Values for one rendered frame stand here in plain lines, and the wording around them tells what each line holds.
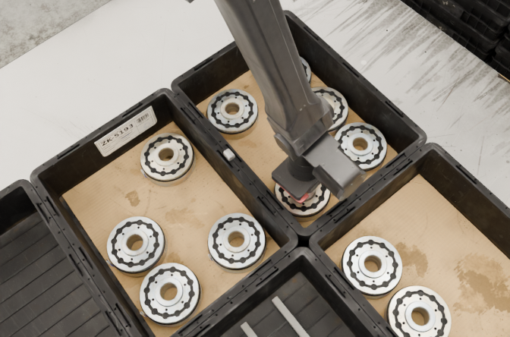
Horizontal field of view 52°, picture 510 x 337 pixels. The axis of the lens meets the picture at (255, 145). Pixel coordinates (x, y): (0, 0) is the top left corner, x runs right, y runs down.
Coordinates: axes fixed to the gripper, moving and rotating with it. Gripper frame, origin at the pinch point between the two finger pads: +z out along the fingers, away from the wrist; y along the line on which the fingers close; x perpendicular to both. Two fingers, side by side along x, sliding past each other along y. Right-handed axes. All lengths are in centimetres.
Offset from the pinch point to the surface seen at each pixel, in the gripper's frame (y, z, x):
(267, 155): 1.6, 4.3, 10.6
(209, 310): -27.1, -6.0, -4.9
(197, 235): -19.0, 4.1, 8.5
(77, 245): -35.1, -6.0, 18.3
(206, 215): -15.1, 4.1, 10.2
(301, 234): -8.4, -5.9, -7.0
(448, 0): 98, 46, 21
